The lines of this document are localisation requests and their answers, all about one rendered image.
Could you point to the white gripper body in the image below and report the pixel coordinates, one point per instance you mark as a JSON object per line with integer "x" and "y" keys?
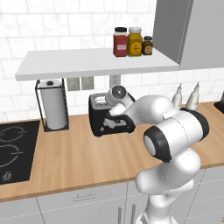
{"x": 109, "y": 123}

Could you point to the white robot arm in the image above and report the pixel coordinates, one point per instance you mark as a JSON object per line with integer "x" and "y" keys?
{"x": 175, "y": 137}

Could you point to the black toaster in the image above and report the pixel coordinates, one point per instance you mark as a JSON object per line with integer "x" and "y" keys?
{"x": 97, "y": 121}

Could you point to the white paper towel roll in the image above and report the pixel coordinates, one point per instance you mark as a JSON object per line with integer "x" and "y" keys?
{"x": 54, "y": 108}

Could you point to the red spice jar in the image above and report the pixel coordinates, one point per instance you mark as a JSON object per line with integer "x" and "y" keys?
{"x": 120, "y": 43}

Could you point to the yellow spice jar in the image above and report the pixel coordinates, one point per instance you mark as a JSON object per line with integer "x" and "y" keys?
{"x": 134, "y": 43}

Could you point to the small brown spice jar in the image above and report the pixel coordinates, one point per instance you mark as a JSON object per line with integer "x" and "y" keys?
{"x": 147, "y": 46}

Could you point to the grey cupboard door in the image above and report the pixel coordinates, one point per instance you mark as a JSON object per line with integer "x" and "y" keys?
{"x": 81, "y": 214}
{"x": 139, "y": 208}

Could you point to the grey drawer front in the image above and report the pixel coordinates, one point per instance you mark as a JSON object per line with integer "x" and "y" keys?
{"x": 17, "y": 211}
{"x": 58, "y": 198}

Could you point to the black hob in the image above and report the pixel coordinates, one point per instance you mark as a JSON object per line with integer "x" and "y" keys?
{"x": 16, "y": 151}

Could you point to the black appliance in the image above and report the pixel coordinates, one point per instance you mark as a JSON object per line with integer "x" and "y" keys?
{"x": 220, "y": 105}

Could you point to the grey cupboard run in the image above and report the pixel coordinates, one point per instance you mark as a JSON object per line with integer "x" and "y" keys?
{"x": 208, "y": 195}

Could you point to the white wall outlet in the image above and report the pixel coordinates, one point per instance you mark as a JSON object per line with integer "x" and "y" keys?
{"x": 114, "y": 80}

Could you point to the grey wall switch plate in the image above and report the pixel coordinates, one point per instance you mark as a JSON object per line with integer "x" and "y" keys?
{"x": 87, "y": 83}
{"x": 73, "y": 84}

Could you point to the white wall shelf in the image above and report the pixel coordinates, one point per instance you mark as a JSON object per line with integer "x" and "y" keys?
{"x": 87, "y": 62}

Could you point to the grey wall cabinet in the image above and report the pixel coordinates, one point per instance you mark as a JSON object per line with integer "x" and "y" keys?
{"x": 201, "y": 32}

